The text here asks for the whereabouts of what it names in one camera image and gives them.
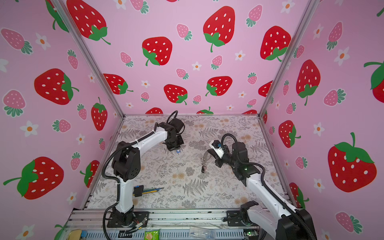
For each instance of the clear plastic bag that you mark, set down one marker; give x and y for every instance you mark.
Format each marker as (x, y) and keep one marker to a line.
(202, 233)

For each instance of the green packet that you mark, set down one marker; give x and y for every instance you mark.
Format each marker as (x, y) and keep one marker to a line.
(152, 235)

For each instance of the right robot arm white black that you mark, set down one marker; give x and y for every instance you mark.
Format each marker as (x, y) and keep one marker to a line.
(281, 220)

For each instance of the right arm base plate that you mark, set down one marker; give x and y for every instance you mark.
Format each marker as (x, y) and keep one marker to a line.
(238, 218)

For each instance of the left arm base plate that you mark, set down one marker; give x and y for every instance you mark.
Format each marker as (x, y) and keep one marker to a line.
(127, 220)

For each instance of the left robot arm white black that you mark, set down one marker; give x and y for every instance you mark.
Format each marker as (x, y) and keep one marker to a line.
(124, 164)

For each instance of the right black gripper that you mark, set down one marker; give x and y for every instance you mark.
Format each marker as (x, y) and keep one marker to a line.
(218, 161)

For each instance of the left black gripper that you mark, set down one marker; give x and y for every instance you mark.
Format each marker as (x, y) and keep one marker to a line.
(172, 148)

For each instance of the aluminium rail frame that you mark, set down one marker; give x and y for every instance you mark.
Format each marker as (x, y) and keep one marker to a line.
(173, 224)

